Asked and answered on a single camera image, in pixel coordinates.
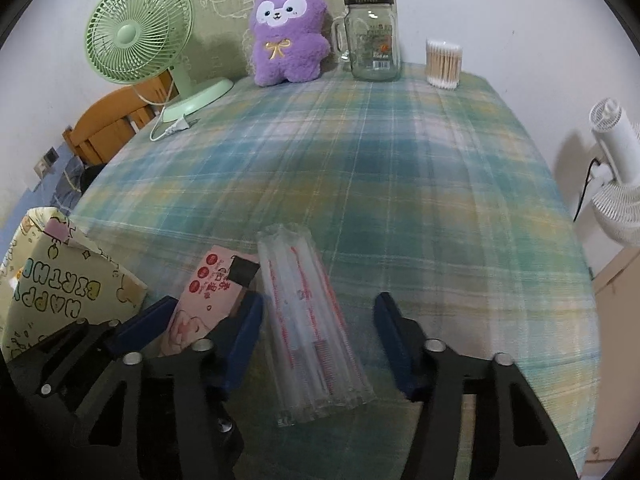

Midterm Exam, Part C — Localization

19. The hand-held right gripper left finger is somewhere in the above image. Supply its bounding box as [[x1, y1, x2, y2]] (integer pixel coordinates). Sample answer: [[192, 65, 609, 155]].
[[75, 291, 264, 480]]

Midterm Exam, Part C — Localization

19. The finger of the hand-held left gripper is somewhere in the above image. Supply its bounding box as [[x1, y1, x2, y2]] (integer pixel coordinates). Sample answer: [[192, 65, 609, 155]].
[[105, 297, 179, 358]]

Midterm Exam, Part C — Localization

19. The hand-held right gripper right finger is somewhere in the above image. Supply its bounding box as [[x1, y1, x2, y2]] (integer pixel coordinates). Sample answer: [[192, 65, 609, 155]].
[[374, 291, 581, 480]]

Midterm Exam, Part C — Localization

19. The pink packet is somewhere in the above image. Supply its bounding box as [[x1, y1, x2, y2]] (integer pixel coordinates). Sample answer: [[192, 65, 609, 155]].
[[160, 245, 261, 357]]

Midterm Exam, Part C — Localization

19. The clear straw packet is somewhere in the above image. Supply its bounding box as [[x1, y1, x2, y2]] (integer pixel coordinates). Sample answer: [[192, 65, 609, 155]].
[[256, 223, 377, 428]]

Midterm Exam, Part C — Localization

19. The yellow printed gift box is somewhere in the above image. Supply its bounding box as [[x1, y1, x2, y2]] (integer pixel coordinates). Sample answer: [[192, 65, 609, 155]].
[[0, 206, 149, 363]]

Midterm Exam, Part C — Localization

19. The small black patch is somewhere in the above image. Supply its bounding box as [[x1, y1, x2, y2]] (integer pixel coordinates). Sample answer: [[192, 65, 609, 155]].
[[230, 255, 262, 289]]

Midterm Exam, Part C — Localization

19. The blue plaid bedding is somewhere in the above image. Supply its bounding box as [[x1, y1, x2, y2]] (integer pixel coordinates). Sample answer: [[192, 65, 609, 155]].
[[30, 155, 96, 216]]

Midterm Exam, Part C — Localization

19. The plaid tablecloth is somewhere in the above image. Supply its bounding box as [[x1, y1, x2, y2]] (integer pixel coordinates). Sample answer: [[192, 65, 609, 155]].
[[67, 62, 601, 480]]

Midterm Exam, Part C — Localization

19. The wooden chair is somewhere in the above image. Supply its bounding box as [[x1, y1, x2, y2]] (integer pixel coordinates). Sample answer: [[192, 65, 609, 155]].
[[62, 71, 173, 166]]

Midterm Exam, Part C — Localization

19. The beige door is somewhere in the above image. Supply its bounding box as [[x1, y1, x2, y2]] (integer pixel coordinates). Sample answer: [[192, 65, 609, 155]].
[[575, 245, 640, 480]]

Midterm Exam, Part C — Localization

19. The cotton swab container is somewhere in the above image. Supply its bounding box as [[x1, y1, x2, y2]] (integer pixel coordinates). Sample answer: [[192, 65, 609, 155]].
[[425, 38, 463, 91]]

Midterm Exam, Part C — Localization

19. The purple plush bunny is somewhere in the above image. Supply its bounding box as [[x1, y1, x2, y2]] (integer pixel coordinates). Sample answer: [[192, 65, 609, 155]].
[[248, 0, 332, 87]]

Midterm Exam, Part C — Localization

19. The green desk fan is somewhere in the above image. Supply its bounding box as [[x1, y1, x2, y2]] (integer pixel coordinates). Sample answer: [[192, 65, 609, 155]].
[[85, 0, 235, 123]]

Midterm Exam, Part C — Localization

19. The glass jar with black lid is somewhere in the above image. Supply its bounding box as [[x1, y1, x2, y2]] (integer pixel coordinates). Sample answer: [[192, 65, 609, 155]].
[[332, 0, 402, 82]]

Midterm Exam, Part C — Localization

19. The white fan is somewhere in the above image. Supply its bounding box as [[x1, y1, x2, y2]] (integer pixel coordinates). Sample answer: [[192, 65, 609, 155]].
[[589, 98, 640, 247]]

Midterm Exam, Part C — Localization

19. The wall socket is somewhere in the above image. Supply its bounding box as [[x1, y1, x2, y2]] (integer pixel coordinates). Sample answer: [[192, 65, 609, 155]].
[[34, 147, 61, 178]]

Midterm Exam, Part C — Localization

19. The white fan power cord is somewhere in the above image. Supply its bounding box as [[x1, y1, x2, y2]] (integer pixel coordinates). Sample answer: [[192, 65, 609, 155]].
[[131, 85, 201, 142]]

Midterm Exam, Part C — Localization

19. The black fan cable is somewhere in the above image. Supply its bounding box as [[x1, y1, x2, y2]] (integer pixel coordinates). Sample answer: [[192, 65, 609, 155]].
[[572, 157, 601, 223]]

